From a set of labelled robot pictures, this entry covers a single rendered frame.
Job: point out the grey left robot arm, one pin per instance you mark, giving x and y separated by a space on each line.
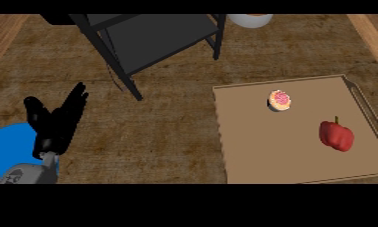
29 171

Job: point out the white round pot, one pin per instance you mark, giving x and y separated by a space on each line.
249 20

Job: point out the blue round plate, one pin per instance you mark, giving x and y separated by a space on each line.
14 144

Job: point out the black tiered shelf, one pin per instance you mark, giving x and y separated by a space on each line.
152 37

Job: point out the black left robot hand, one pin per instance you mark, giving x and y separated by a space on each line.
54 124

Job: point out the red bell pepper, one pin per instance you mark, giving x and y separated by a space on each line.
336 135

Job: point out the brown tray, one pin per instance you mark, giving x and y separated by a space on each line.
289 137

